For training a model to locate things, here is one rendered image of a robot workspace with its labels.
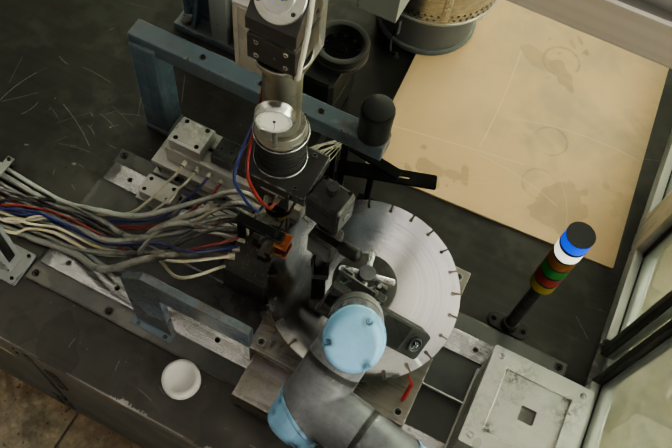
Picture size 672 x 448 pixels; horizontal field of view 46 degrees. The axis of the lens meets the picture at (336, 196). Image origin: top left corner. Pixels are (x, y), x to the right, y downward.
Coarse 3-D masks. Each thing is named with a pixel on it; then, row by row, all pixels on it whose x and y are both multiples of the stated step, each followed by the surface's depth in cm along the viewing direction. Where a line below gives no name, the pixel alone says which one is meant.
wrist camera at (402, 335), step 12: (384, 312) 111; (384, 324) 112; (396, 324) 113; (408, 324) 114; (396, 336) 114; (408, 336) 115; (420, 336) 115; (396, 348) 115; (408, 348) 115; (420, 348) 116
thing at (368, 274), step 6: (372, 252) 131; (372, 258) 131; (372, 264) 131; (354, 270) 130; (360, 270) 129; (366, 270) 129; (372, 270) 129; (360, 276) 129; (366, 276) 129; (372, 276) 129; (378, 276) 129; (366, 282) 129; (372, 282) 130; (384, 282) 129; (390, 282) 129
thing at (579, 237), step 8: (576, 224) 119; (584, 224) 119; (568, 232) 118; (576, 232) 118; (584, 232) 118; (592, 232) 118; (560, 240) 120; (568, 240) 117; (576, 240) 117; (584, 240) 117; (592, 240) 117; (568, 248) 118; (576, 248) 117; (584, 248) 117; (576, 256) 119
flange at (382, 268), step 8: (368, 256) 135; (376, 256) 135; (344, 264) 134; (352, 264) 134; (360, 264) 134; (376, 264) 135; (384, 264) 135; (336, 272) 133; (376, 272) 132; (384, 272) 134; (392, 272) 134; (392, 288) 133; (392, 296) 132; (384, 304) 131
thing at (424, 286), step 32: (352, 224) 139; (384, 224) 140; (416, 224) 140; (288, 256) 135; (384, 256) 137; (416, 256) 137; (448, 256) 138; (288, 288) 132; (320, 288) 133; (416, 288) 134; (448, 288) 135; (288, 320) 130; (320, 320) 130; (416, 320) 131; (448, 320) 132; (384, 352) 128
